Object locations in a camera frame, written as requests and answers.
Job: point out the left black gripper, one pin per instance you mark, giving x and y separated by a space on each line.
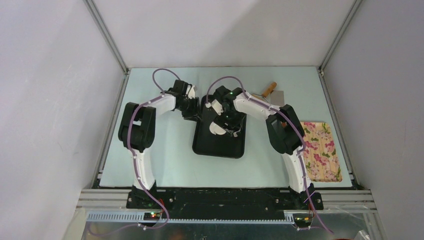
195 113

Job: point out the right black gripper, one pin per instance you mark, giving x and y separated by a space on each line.
221 120

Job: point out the white dough ball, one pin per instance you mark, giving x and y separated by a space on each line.
216 129

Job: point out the black baking tray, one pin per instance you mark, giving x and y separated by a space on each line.
224 146

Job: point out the wooden dough roller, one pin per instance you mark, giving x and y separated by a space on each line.
267 91

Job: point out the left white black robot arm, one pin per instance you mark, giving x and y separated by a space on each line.
138 126

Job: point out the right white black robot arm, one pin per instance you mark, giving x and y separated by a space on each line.
284 129

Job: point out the floral cloth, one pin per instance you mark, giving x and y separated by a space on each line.
320 155

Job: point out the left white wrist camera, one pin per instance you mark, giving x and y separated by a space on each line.
191 91

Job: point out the metal spatula with red handle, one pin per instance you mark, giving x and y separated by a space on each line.
277 98

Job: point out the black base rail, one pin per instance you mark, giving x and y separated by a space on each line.
233 204

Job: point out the aluminium frame with cable duct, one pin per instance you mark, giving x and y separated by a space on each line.
346 212

